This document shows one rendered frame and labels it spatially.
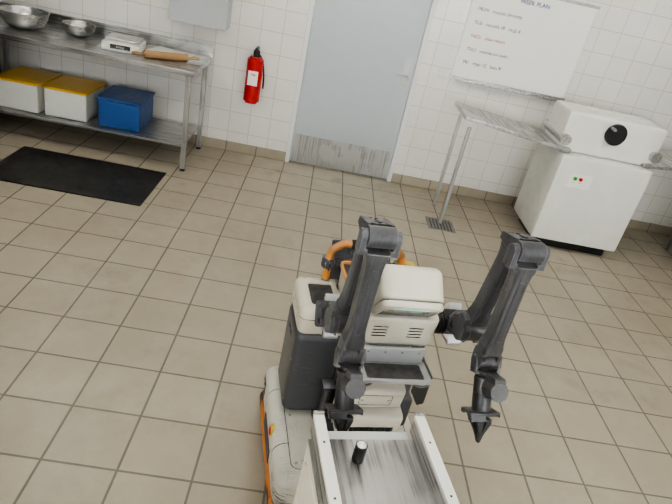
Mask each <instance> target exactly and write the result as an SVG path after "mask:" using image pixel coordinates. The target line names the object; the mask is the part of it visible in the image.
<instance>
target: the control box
mask: <svg viewBox="0 0 672 504"><path fill-rule="evenodd" d="M328 435H329V439H374V440H408V437H407V434H406V432H368V431H328Z"/></svg>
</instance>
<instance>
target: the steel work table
mask: <svg viewBox="0 0 672 504"><path fill-rule="evenodd" d="M49 13H50V15H49V20H48V22H47V23H46V24H45V26H44V27H42V28H39V29H35V30H22V29H18V28H15V27H13V26H11V25H9V24H7V23H6V22H5V21H4V20H3V19H2V17H1V16H0V38H1V39H2V48H3V61H4V71H7V70H10V69H11V68H10V55H9V41H8V40H11V41H16V42H21V43H26V44H31V45H36V46H41V47H46V48H51V49H56V50H61V51H66V52H71V53H76V54H81V55H86V56H90V57H95V58H100V59H105V60H110V61H115V62H120V63H125V64H130V65H135V66H140V67H145V68H150V69H155V70H160V71H165V72H170V73H174V74H179V75H184V76H186V82H185V96H184V111H183V123H180V122H175V121H170V120H165V119H160V118H155V117H153V118H152V120H151V121H150V122H149V123H148V124H147V125H146V126H145V127H144V128H143V129H142V130H141V131H140V132H134V131H128V130H123V129H117V128H112V127H106V126H101V125H99V124H98V115H96V116H95V117H93V118H92V119H90V120H89V121H87V122H81V121H76V120H71V119H65V118H60V117H55V116H50V115H46V114H45V110H44V111H42V112H40V113H34V112H29V111H24V110H19V109H14V108H9V107H4V106H0V112H2V113H7V114H12V115H18V116H23V117H28V118H33V119H38V120H44V121H49V122H54V123H59V124H64V125H69V126H75V127H80V128H85V129H90V130H95V131H101V132H106V133H111V134H116V135H121V136H127V137H132V138H137V139H142V140H147V141H153V142H158V143H163V144H168V145H173V146H179V147H181V154H180V171H185V162H186V148H187V142H188V140H189V139H190V138H191V137H192V135H193V134H194V133H195V132H196V131H197V141H196V149H201V139H202V128H203V116H204V104H205V93H206V81H207V70H208V65H209V64H210V63H211V62H212V57H213V46H211V45H206V44H201V43H196V42H192V41H187V40H182V39H177V38H172V37H168V36H163V35H158V34H153V33H148V32H143V31H139V30H134V29H129V28H124V27H119V26H114V25H110V24H105V23H100V22H95V21H90V20H85V19H81V18H76V17H71V16H66V15H61V14H56V13H52V12H49ZM62 20H78V21H85V22H89V23H92V24H95V25H96V27H95V31H94V32H93V34H92V35H91V36H88V37H84V38H81V37H75V36H73V35H71V34H69V33H67V31H66V30H65V28H64V27H63V23H62ZM112 32H113V33H118V34H124V35H129V36H135V37H140V38H144V40H145V41H146V49H150V48H154V47H159V46H162V47H166V48H170V49H174V50H178V51H182V52H186V53H190V54H194V55H195V56H193V57H197V58H200V60H199V61H197V60H189V61H188V62H182V61H171V60H161V59H150V58H144V55H133V54H128V53H122V52H116V51H111V50H105V49H102V48H101V41H102V40H103V39H105V37H106V36H107V35H109V34H111V33H112ZM146 49H145V50H146ZM201 70H202V80H201V92H200V104H199V116H198V126H196V125H190V124H188V121H189V107H190V94H191V80H192V77H194V76H196V75H197V74H198V73H199V72H200V71H201Z"/></svg>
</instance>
